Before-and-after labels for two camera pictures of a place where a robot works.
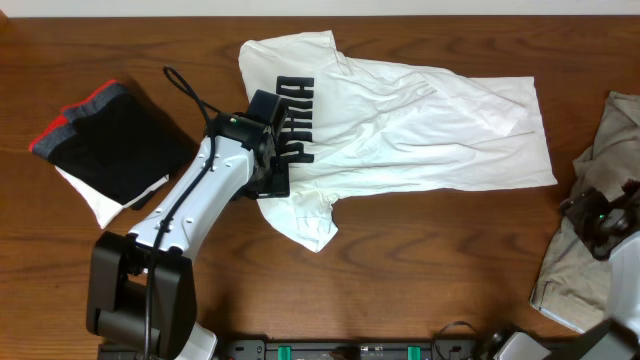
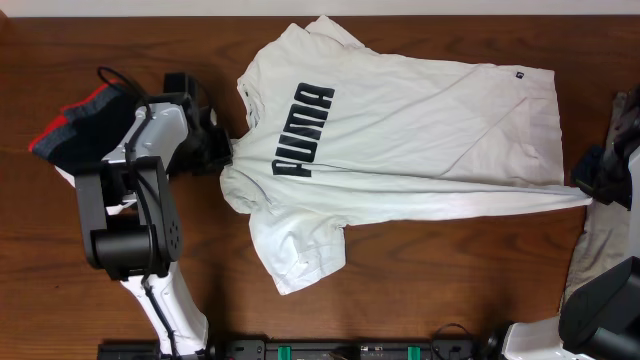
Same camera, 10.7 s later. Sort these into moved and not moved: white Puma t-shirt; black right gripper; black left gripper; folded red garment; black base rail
Moved: white Puma t-shirt; black left gripper; black right gripper
Not moved: folded red garment; black base rail
